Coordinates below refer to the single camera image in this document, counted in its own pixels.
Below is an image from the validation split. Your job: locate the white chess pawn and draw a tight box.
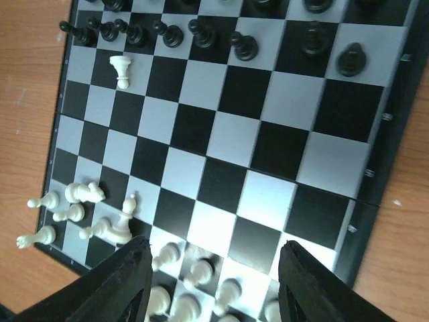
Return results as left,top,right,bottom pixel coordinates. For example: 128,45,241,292
212,279,242,316
183,259,214,290
151,243,180,271
64,182,105,203

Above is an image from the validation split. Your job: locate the black magnetic chess board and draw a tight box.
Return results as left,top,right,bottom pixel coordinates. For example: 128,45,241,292
37,1,428,321

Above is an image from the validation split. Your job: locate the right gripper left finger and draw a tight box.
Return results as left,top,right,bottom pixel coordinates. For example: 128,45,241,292
13,235,153,321

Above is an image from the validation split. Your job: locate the white chess rook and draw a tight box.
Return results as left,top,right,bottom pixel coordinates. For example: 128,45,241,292
16,225,56,249

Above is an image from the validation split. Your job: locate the white chess bishop standing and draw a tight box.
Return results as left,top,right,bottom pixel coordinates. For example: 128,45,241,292
110,194,137,244

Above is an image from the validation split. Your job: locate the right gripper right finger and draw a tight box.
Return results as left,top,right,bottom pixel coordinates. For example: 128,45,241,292
278,240,393,321

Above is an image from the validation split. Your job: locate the white chess queen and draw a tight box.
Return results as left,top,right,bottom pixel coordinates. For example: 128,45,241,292
144,286,171,322

